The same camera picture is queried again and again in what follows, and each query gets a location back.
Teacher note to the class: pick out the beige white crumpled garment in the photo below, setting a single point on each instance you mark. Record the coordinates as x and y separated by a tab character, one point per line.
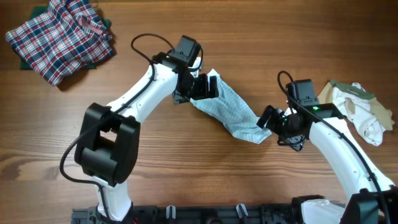
370	118

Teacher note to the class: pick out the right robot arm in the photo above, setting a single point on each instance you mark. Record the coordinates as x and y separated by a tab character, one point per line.
372	197

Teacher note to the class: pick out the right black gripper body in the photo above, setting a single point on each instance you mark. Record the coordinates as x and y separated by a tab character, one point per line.
277	119

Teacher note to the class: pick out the dark green folded cloth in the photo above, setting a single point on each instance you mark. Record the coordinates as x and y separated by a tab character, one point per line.
37	10

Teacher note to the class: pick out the light blue striped cloth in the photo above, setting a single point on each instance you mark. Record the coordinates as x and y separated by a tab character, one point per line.
233	112

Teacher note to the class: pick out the plaid red blue cloth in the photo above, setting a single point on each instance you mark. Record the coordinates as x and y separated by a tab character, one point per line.
66	37

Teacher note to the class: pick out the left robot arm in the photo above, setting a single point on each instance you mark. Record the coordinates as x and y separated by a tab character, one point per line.
109	138

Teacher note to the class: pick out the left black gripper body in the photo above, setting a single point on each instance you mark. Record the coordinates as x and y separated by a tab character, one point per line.
196	88

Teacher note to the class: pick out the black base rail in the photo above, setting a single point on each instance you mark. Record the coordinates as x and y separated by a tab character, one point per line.
264	214

